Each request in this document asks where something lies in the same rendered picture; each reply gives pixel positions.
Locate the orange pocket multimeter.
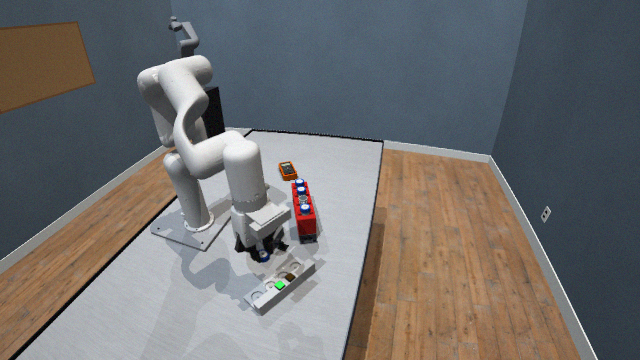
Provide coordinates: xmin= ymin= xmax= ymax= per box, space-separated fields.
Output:
xmin=279 ymin=161 xmax=297 ymax=181

